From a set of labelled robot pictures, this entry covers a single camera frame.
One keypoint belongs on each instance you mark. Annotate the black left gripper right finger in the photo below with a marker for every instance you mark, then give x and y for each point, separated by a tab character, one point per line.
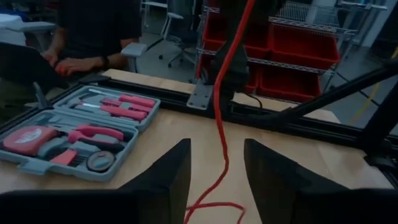
311	208

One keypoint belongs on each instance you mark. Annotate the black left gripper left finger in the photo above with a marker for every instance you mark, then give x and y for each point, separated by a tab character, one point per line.
109	208

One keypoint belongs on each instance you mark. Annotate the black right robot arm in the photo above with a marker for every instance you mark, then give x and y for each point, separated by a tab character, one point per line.
239	71

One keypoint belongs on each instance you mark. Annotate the black round tape roll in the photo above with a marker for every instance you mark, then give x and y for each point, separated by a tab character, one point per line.
101	161

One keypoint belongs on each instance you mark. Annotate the red utility knife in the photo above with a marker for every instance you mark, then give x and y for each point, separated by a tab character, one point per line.
63	157

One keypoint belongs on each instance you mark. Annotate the grey tool kit case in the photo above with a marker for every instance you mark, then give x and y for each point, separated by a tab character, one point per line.
34	166

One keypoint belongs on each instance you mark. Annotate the red tape measure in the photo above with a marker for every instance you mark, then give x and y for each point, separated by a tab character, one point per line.
28	140

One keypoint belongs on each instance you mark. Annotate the grey hammer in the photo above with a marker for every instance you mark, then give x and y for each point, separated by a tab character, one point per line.
84	99

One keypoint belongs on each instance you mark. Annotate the black wristwatch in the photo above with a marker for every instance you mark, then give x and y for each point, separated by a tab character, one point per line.
105	62

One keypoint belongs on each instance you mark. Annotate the grey laptop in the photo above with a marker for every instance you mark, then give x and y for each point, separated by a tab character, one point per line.
25	65

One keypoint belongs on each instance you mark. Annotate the person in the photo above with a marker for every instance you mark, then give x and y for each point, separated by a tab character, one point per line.
99	25

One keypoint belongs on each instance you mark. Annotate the white office chair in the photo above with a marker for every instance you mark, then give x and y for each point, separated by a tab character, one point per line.
174	16

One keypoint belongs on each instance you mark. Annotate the black table frame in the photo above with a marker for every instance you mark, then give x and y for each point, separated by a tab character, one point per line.
168	95

